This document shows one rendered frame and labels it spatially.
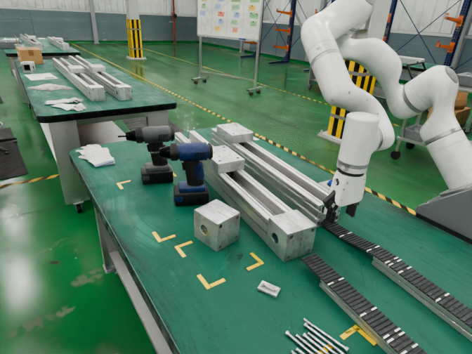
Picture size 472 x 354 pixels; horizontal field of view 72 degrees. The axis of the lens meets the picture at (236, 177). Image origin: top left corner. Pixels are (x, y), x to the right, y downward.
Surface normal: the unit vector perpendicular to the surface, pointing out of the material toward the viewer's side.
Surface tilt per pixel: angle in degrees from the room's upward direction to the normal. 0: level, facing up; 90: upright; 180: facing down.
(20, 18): 90
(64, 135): 90
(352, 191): 90
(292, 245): 90
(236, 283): 0
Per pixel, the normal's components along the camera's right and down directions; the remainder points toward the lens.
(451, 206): -0.82, 0.22
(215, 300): 0.05, -0.89
